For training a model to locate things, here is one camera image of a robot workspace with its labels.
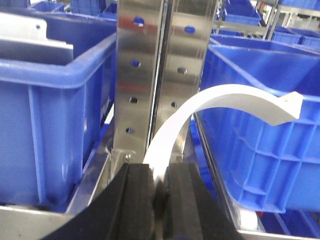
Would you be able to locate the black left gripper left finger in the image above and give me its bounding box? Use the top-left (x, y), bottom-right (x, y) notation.
top-left (44, 163), bottom-right (155, 240)

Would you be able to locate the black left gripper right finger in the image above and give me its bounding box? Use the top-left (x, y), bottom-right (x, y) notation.
top-left (163, 163), bottom-right (243, 240)

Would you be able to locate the white half-ring pipe clamp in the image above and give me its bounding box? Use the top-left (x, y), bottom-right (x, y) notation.
top-left (143, 84), bottom-right (304, 183)

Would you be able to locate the blue bin at right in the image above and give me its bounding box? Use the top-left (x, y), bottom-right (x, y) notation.
top-left (199, 34), bottom-right (320, 213)

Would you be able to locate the blue bin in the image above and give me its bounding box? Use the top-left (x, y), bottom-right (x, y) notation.
top-left (199, 34), bottom-right (320, 213)
top-left (0, 7), bottom-right (117, 210)

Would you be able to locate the blue bin at left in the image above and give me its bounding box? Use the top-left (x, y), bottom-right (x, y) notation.
top-left (0, 7), bottom-right (117, 210)

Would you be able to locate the steel perforated rack upright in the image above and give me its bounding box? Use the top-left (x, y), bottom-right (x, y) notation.
top-left (112, 0), bottom-right (218, 165)

